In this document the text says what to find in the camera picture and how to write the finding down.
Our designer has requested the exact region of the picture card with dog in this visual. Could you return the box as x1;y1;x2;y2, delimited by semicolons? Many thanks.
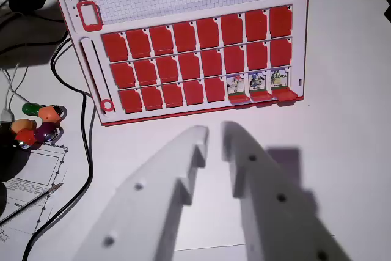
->
249;72;266;93

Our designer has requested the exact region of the thick black cable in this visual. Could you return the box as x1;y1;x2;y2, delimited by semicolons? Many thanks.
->
21;33;95;261

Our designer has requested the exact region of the red toy figure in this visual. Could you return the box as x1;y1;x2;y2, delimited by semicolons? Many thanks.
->
14;128;37;146

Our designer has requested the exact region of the thin grey cable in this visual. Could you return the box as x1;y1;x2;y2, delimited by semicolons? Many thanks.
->
82;89;98;164

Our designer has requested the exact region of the purple toy figure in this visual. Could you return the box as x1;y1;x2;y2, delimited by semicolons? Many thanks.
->
35;122;59;142

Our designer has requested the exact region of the red closed flap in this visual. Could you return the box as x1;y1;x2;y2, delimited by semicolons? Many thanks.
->
203;77;226;103
201;49;224;77
182;79;205;106

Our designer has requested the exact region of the red and white game board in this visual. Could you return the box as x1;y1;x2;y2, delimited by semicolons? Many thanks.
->
47;0;311;127

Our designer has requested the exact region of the printed paper sheet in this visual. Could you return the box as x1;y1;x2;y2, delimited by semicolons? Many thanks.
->
0;143;70;245

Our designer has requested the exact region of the green toy figure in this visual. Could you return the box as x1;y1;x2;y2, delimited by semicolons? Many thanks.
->
21;103;42;116

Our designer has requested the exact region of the brown-orange toy figure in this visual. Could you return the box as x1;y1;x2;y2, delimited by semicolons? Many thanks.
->
10;119;37;133

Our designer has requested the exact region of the dark pen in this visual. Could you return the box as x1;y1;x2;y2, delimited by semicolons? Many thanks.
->
0;182;64;226

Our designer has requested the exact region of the black rounded object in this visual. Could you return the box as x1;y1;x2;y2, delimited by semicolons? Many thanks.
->
0;122;33;182

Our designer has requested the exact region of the red flap under dog card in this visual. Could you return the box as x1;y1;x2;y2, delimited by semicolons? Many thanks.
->
249;90;274;102

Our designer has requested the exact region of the picture card with runner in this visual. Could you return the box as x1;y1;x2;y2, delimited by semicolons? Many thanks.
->
227;74;245;96

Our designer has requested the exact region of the orange toy figure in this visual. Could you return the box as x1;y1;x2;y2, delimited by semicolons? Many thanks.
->
38;105;64;122

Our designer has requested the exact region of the white cable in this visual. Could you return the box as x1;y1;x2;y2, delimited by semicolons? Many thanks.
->
0;64;31;121

